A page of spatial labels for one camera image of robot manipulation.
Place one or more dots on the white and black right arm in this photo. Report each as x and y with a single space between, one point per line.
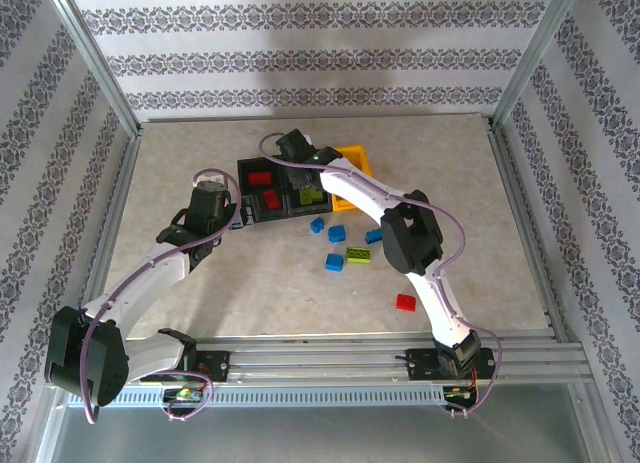
360 188

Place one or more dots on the blue lego brick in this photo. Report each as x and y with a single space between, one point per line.
334 262
337 233
317 225
372 236

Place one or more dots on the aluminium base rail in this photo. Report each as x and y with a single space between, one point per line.
325 358

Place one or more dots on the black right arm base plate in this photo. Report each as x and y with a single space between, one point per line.
425 363

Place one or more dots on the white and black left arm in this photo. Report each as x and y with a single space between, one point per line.
145 283

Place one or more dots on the grey metal sheet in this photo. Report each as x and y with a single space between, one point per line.
320 433

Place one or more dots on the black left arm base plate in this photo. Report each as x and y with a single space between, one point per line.
215 365

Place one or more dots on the aluminium side rail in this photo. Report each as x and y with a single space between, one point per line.
117 208
530 233

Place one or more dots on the yellow plastic bin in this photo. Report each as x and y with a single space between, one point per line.
357 153

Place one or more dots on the small red lego brick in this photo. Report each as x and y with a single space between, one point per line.
405 302

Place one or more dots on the black plastic bin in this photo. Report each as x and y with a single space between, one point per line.
292 208
250 203

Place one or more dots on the aluminium frame post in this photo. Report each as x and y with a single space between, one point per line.
95 58
535 53

